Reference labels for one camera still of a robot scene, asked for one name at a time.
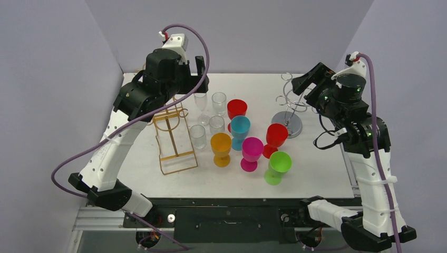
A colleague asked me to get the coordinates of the clear champagne flute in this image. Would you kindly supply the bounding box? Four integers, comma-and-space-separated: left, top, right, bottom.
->
193, 93, 210, 126

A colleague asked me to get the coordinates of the clear glass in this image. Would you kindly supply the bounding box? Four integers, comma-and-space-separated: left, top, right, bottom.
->
209, 115, 225, 136
189, 125, 207, 150
211, 92, 227, 116

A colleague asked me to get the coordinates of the red plastic wine glass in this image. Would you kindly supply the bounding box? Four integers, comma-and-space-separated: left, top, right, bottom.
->
263, 123, 288, 159
227, 99, 248, 121

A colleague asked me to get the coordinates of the cyan plastic wine glass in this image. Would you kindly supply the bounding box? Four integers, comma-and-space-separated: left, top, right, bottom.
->
230, 115, 251, 151

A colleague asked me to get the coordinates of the orange plastic wine glass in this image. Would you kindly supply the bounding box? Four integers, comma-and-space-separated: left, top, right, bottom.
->
210, 132, 232, 168

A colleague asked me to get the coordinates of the gold wire glass rack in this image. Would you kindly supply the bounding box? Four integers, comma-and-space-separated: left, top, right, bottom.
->
149, 103, 199, 176

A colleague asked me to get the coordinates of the green plastic wine glass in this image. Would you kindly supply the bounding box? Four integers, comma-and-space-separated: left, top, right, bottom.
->
264, 151, 293, 186

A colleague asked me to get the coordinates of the magenta plastic wine glass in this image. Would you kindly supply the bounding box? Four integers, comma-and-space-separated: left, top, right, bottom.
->
240, 137, 264, 172

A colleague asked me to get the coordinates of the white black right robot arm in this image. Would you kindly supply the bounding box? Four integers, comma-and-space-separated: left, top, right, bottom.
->
291, 60, 417, 252

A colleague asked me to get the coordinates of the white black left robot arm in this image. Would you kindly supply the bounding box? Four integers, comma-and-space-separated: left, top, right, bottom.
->
68, 48, 209, 227

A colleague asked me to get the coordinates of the chrome round glass rack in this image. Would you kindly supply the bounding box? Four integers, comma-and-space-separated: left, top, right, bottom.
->
270, 72, 316, 139

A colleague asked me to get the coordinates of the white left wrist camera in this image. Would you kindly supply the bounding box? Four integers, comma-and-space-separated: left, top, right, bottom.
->
159, 31, 189, 64

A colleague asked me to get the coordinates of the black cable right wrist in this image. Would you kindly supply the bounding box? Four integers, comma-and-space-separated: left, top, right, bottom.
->
313, 113, 346, 151

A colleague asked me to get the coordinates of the aluminium rail right side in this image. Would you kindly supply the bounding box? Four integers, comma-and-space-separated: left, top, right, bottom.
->
340, 144, 361, 198

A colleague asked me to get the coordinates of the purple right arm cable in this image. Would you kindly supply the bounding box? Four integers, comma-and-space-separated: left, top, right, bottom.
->
356, 53, 402, 253

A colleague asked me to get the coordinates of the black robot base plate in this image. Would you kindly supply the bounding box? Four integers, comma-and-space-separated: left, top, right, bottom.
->
144, 198, 328, 244

